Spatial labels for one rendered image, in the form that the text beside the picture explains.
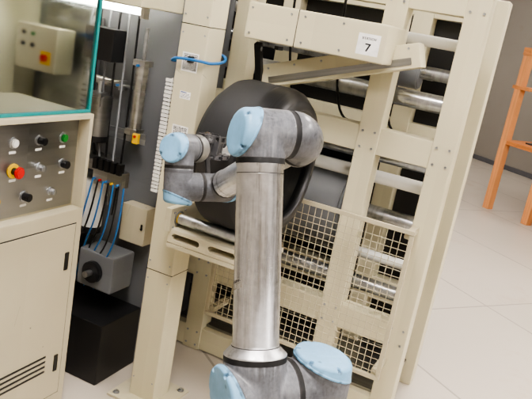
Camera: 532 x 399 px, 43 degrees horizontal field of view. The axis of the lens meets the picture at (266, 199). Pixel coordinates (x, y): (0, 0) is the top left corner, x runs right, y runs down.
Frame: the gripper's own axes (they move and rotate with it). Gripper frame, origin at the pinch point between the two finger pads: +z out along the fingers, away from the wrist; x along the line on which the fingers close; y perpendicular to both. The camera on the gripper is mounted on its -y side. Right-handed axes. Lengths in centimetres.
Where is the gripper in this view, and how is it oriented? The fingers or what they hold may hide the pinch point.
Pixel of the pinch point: (226, 156)
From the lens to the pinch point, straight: 234.9
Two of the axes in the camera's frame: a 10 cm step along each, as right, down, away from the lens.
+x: -8.8, -2.7, 3.9
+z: 4.1, -0.4, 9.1
